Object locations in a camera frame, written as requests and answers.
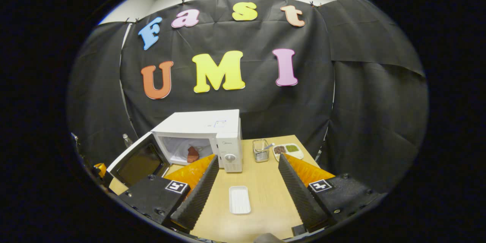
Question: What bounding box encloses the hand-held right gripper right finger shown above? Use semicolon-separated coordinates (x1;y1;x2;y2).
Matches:
278;153;388;234

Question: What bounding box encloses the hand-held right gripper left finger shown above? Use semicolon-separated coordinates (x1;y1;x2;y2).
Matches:
118;155;220;233

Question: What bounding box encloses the white microwave oven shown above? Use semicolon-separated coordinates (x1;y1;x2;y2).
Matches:
107;109;243;188

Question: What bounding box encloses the white rectangular tray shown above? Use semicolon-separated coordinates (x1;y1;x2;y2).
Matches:
229;186;251;215

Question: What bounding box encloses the white divided bean dish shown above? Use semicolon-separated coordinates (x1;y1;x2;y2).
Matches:
272;143;305;161

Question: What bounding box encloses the metal wire basket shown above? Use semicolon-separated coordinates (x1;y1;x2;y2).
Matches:
252;139;271;163

